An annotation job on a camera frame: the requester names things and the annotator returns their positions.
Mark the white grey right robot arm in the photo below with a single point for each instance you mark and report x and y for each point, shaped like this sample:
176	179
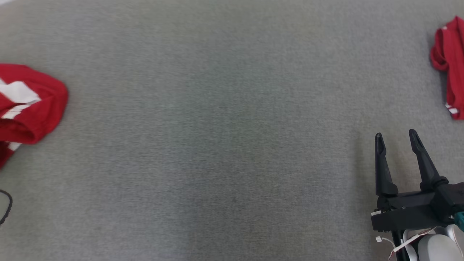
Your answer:
438	248

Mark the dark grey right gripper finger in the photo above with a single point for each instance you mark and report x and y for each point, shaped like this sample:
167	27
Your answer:
383	174
426	166

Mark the red shorts with white stripes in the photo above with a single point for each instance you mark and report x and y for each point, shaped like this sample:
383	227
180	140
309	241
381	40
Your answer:
36	112

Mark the red Bulls basketball jersey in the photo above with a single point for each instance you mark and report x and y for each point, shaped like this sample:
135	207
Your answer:
453	54

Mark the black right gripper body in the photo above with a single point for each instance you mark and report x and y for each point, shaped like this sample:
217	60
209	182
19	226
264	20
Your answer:
406	214

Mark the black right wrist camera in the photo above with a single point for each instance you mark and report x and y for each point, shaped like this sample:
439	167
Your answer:
451	199

